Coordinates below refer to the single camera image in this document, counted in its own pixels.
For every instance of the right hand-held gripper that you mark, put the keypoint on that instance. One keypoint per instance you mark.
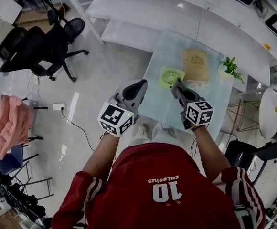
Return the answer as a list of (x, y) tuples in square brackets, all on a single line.
[(198, 113)]

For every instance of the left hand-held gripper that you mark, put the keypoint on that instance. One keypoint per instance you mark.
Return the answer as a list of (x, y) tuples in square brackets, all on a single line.
[(114, 117)]

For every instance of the grey wiping cloth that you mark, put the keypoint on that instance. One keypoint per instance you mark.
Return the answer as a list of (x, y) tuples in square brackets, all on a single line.
[(178, 81)]

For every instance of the small green fan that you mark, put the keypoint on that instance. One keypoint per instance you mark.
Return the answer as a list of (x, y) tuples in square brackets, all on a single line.
[(170, 76)]

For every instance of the person's right forearm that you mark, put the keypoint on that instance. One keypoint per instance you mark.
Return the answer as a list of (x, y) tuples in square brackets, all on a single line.
[(210, 151)]

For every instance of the person's left forearm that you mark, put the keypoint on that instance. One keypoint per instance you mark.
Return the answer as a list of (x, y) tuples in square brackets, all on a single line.
[(102, 156)]

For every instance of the tan hardcover book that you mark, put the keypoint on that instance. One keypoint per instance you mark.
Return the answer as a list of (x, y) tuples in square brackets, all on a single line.
[(196, 64)]

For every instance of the braided wristband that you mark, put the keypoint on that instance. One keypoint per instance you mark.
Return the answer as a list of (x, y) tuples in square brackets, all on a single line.
[(197, 128)]

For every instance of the white shoe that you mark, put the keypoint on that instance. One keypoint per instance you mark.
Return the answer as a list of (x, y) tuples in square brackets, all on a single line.
[(142, 128)]

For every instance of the potted plant in cream pot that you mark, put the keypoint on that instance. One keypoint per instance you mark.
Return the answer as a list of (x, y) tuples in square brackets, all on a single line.
[(225, 73)]

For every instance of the white trousers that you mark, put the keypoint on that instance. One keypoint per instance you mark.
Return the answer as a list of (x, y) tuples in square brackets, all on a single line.
[(162, 135)]

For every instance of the white power strip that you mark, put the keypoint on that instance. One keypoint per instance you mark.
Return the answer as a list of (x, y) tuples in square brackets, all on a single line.
[(58, 107)]

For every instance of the black chair with metal legs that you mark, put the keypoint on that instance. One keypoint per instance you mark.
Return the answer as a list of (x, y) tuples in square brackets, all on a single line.
[(238, 154)]

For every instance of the white metal shelf rack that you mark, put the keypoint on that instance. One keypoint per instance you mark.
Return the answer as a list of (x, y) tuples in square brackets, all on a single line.
[(176, 13)]

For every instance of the red striped jersey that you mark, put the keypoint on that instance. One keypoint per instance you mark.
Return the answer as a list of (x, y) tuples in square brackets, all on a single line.
[(152, 175)]

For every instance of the round white table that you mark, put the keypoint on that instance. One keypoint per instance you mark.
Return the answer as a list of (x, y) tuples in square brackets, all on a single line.
[(271, 113)]

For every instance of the yellow shelf sticker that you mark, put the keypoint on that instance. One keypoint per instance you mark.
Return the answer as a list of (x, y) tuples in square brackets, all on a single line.
[(267, 46)]

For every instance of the black office chair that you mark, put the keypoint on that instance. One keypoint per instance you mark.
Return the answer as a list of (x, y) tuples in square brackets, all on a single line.
[(40, 46)]

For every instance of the pink jacket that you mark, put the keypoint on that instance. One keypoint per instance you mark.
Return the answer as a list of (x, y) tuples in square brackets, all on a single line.
[(12, 123)]

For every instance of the blue folding chair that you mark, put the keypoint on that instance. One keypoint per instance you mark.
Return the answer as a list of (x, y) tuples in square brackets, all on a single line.
[(10, 160)]

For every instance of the white board panel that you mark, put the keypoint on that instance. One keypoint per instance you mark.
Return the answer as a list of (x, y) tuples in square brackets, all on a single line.
[(6, 7)]

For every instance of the thin metal frame stand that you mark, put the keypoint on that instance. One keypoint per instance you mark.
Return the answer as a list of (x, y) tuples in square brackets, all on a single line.
[(244, 104)]

